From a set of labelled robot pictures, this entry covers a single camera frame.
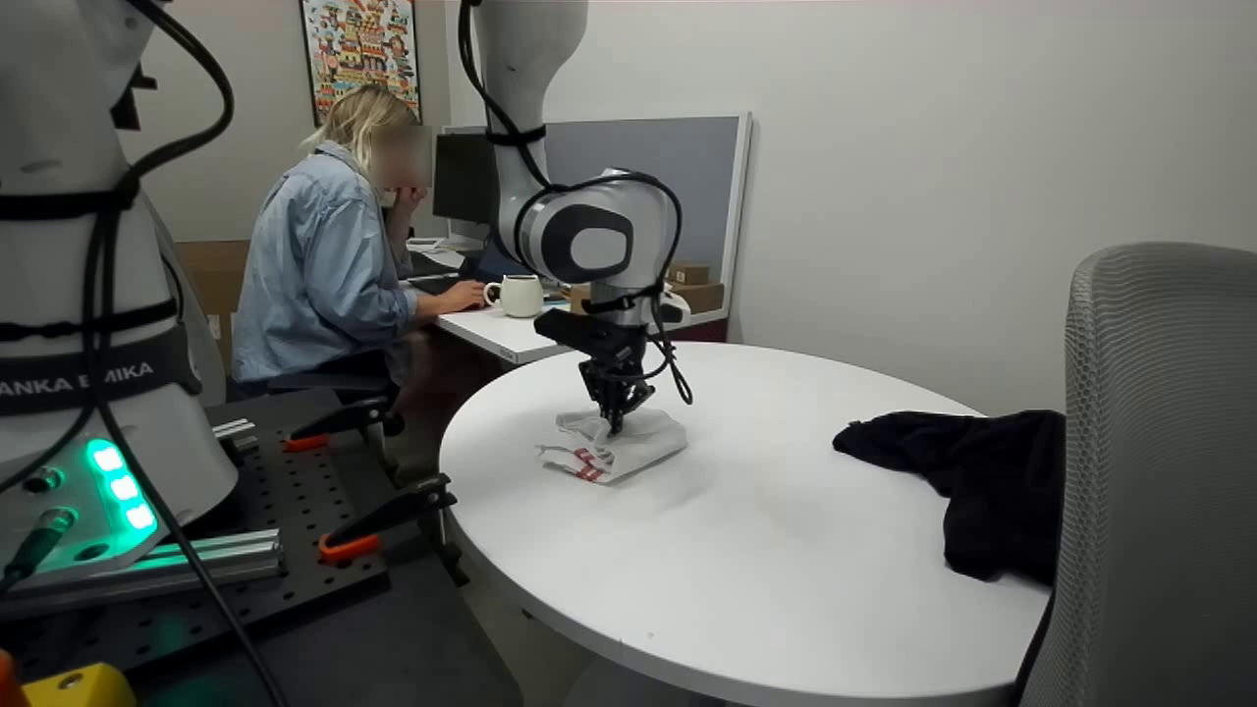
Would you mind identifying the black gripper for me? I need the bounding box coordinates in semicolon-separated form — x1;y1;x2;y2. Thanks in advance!
576;317;658;441

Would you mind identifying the white towel with red stripes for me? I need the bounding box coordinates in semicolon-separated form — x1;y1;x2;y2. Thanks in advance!
539;406;694;488

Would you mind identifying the white desk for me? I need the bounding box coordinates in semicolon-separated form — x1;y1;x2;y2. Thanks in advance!
404;231;738;369

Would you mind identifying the white mug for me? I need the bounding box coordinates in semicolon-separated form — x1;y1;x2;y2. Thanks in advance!
480;270;547;324

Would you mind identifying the black laptop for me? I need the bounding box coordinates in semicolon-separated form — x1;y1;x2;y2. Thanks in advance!
404;245;519;295

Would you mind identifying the grey desk partition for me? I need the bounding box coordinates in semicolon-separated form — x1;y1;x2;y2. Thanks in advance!
542;112;758;327

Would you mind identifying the black orange clamp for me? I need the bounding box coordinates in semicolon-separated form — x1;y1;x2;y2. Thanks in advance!
278;391;409;460
315;472;464;570

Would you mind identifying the black computer monitor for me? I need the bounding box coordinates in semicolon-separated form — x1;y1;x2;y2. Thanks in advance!
428;128;501;247

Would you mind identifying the black office chair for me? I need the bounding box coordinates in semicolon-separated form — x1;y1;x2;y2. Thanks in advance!
226;352;409;437

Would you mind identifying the person in blue shirt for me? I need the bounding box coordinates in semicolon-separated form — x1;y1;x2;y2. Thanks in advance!
226;83;495;397

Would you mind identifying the black perforated breadboard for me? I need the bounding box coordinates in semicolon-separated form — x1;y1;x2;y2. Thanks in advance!
0;384;454;679

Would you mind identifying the black cloth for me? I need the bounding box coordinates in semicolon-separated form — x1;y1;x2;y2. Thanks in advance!
827;406;1069;586

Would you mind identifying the brown wooden cabinet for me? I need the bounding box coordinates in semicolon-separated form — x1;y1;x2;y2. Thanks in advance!
171;236;252;384

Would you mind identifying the gray chair back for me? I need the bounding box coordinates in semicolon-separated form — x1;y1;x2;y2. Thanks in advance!
1017;239;1257;707

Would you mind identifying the yellow object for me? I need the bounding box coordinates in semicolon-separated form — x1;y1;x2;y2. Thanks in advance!
18;659;138;707

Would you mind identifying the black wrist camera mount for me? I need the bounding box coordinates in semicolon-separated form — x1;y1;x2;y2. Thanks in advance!
531;307;620;357

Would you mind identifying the colourful wall poster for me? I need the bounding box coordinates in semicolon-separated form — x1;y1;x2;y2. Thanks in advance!
294;0;425;129

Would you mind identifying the aluminium rail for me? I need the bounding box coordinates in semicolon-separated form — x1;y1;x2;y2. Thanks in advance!
0;527;285;607

